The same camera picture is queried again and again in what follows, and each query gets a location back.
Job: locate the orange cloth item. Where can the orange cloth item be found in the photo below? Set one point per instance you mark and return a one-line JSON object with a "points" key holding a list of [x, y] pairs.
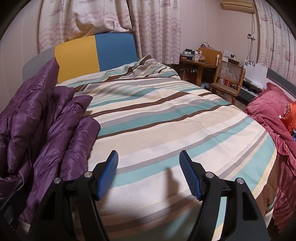
{"points": [[289, 118]]}

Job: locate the purple quilted down jacket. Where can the purple quilted down jacket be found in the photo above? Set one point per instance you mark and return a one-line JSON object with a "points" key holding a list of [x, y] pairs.
{"points": [[44, 134]]}

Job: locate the grey yellow blue headboard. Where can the grey yellow blue headboard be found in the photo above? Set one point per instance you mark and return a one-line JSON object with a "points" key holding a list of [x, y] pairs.
{"points": [[86, 55]]}

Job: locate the white paper bag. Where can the white paper bag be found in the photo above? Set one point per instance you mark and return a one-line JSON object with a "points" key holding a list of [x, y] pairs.
{"points": [[255, 73]]}

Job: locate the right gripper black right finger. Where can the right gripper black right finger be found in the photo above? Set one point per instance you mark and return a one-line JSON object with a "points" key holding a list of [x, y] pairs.
{"points": [[242, 218]]}

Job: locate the wooden rattan chair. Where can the wooden rattan chair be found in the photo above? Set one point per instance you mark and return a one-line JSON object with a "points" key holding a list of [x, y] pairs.
{"points": [[228, 79]]}

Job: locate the pink patterned curtain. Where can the pink patterned curtain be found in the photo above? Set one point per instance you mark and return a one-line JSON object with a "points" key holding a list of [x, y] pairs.
{"points": [[156, 26]]}

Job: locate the patterned pillow on headboard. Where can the patterned pillow on headboard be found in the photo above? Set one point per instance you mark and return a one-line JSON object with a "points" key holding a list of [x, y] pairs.
{"points": [[86, 18]]}

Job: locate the wall air conditioner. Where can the wall air conditioner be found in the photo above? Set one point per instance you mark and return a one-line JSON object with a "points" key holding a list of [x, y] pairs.
{"points": [[237, 5]]}

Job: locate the right side patterned curtain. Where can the right side patterned curtain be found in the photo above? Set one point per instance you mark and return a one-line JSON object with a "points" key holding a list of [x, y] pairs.
{"points": [[276, 42]]}

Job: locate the wooden desk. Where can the wooden desk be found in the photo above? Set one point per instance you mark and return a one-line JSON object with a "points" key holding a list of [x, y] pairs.
{"points": [[212, 58]]}

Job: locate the striped bed duvet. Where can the striped bed duvet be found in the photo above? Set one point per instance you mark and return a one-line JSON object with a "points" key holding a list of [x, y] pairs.
{"points": [[148, 115]]}

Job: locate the pink red quilt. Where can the pink red quilt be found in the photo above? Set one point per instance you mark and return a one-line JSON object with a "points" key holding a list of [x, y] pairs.
{"points": [[280, 189]]}

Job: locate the items on desk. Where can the items on desk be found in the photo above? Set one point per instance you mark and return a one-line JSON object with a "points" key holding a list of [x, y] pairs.
{"points": [[189, 54]]}

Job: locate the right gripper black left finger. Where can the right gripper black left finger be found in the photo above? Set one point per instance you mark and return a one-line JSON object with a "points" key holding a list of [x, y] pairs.
{"points": [[54, 217]]}

